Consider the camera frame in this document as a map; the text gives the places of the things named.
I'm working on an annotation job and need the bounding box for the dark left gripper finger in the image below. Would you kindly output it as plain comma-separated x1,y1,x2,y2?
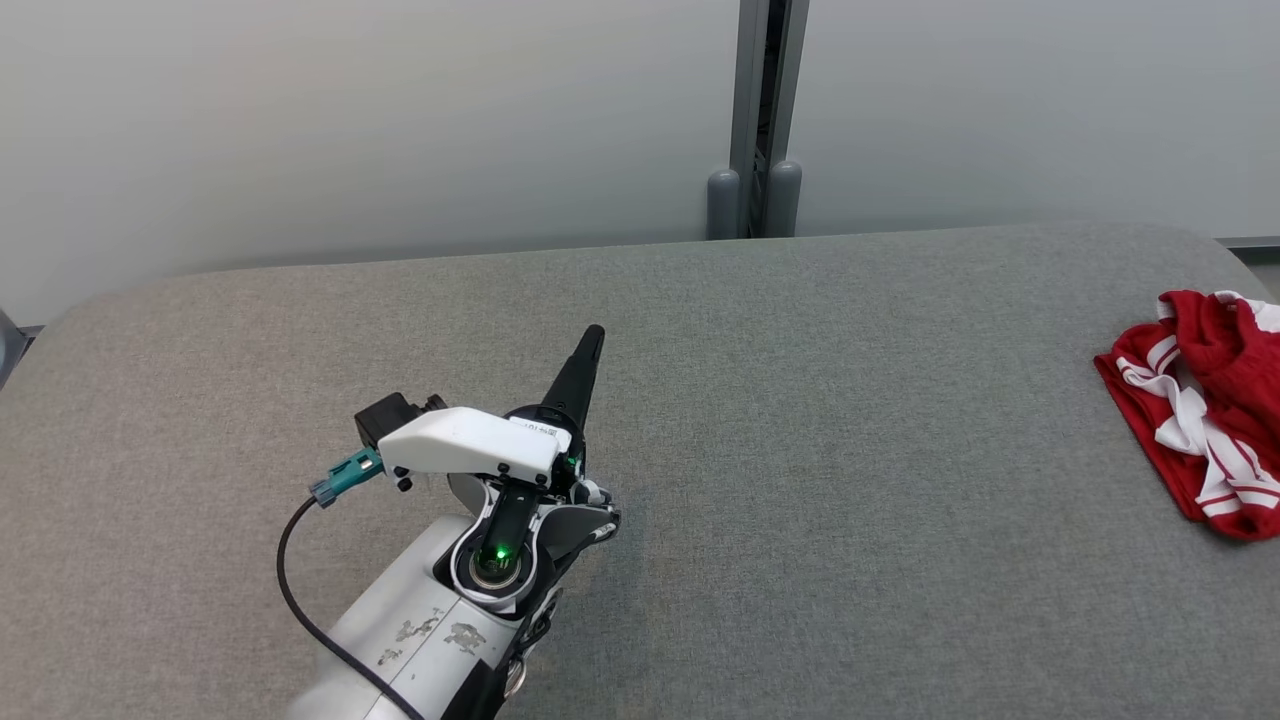
538,324,607,436

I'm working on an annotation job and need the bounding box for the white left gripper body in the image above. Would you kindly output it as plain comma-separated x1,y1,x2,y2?
378,400,591,493

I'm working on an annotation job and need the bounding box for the red white basketball jersey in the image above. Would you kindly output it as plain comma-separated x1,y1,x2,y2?
1094,335,1280,542

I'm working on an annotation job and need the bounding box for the left camera cable teal plug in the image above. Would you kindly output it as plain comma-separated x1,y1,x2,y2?
277,447,431,720

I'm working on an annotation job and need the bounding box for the grey metal frame leg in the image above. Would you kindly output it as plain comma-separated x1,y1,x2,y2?
0,308,33,389

